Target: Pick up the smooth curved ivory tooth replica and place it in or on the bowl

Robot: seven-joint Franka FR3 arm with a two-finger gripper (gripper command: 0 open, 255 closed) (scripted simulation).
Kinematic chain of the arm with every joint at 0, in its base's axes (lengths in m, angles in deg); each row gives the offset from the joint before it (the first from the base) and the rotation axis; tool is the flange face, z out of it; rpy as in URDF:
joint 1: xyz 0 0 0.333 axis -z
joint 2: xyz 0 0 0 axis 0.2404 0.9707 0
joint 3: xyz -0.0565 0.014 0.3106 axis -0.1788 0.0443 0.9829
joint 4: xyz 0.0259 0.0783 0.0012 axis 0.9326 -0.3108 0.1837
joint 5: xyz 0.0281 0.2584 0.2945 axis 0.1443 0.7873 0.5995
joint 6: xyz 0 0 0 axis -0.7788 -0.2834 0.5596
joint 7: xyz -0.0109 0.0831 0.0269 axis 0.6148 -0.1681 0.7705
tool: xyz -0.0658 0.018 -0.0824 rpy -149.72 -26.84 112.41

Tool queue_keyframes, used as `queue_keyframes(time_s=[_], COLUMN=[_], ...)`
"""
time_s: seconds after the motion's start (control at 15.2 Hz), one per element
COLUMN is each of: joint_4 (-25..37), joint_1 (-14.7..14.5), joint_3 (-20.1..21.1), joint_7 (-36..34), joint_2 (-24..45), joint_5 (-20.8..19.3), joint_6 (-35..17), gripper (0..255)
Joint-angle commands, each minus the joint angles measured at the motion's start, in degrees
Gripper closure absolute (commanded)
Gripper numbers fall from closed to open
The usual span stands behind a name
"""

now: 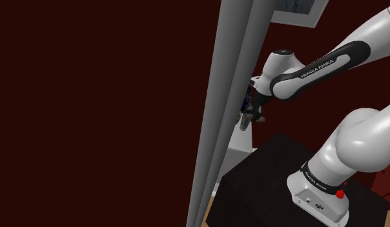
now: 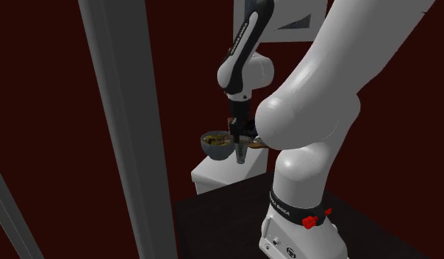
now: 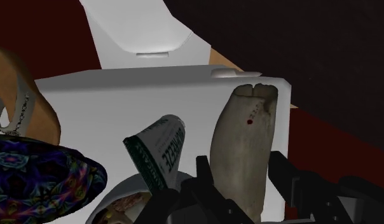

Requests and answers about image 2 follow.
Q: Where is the brown wooden plate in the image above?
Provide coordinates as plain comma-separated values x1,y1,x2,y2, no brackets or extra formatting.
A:
248,138,271,149

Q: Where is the grey slanted post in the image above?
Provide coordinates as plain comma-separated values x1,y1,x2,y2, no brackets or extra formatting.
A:
0,159,46,259

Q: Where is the white toilet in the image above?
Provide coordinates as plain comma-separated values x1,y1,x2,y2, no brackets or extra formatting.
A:
190,146,270,196

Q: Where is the dark robot stand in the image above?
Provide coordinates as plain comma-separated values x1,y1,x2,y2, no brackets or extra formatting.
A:
173,171,429,259

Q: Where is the grey bowl with food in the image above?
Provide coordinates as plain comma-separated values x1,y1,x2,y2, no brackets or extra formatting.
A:
200,130,236,162

